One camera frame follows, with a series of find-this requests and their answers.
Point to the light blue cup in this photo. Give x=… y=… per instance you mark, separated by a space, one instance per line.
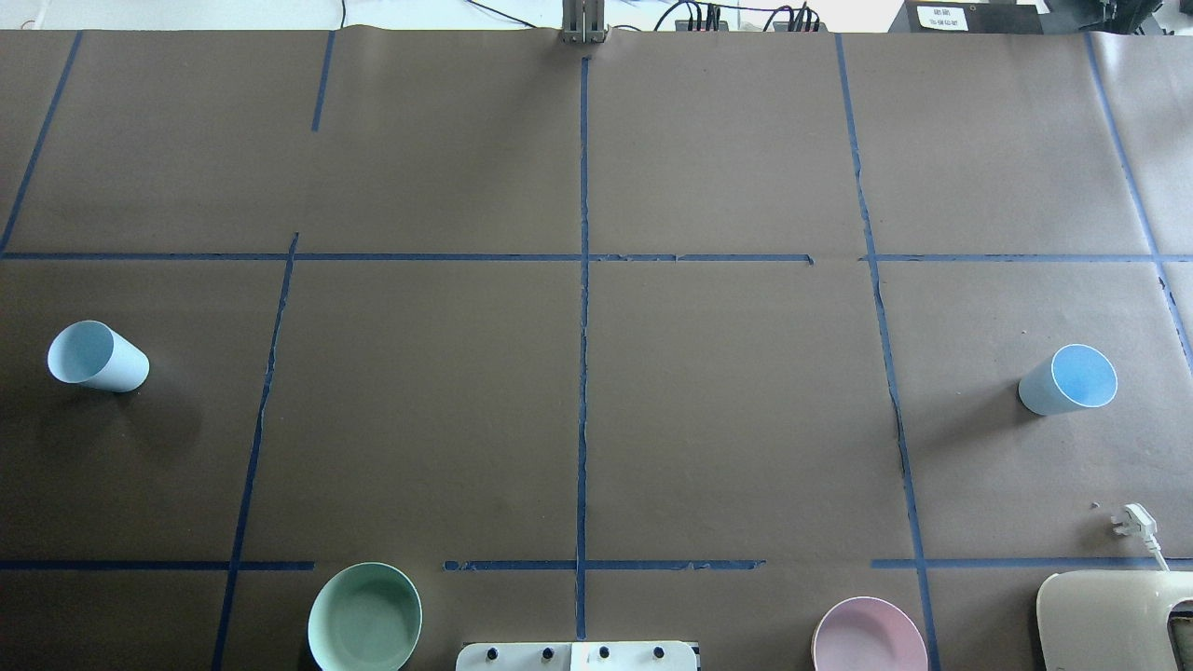
x=92 y=355
x=1075 y=377

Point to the green bowl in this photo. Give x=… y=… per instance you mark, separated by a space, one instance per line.
x=367 y=617

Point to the pink bowl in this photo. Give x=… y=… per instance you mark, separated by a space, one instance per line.
x=867 y=633

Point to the black labelled box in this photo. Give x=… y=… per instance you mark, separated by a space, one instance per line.
x=968 y=17

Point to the beige appliance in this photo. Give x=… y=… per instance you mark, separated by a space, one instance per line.
x=1101 y=619

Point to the aluminium frame post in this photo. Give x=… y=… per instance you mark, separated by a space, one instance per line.
x=583 y=22

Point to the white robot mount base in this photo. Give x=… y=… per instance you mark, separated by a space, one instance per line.
x=580 y=655

